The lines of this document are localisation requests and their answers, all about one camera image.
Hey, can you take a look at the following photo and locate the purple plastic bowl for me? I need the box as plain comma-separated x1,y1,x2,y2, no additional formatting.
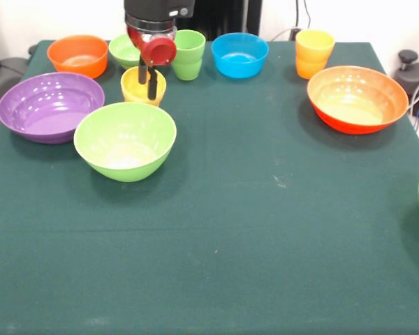
0,72,105,145

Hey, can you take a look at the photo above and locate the small green plastic bowl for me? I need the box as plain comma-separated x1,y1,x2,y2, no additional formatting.
108,33,142,70

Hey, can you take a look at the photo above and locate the thin black cable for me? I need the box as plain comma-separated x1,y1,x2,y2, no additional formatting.
302,0,314,31

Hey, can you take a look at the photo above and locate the yellow plastic cup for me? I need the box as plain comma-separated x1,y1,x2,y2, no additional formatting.
295,29,336,80
120,66,168,107

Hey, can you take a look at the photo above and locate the blue plastic bowl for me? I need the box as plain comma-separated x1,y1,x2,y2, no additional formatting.
210,32,270,79

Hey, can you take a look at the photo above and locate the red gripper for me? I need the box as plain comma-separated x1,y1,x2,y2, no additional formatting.
126,26,178,101

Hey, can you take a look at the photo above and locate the small orange plastic bowl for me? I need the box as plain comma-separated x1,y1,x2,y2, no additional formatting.
47,34,110,80

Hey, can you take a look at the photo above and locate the large orange plastic bowl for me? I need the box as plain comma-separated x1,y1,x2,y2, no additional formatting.
307,65,410,135

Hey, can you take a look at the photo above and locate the black knobbed equipment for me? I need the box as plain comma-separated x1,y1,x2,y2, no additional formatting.
394,50,419,118

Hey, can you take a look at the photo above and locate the dark green table cloth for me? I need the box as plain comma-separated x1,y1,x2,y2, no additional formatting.
0,40,419,335

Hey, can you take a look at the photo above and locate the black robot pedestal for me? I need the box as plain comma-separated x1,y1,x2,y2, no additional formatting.
174,0,263,42

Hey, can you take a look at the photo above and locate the green plastic cup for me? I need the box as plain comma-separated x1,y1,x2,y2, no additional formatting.
170,29,207,82

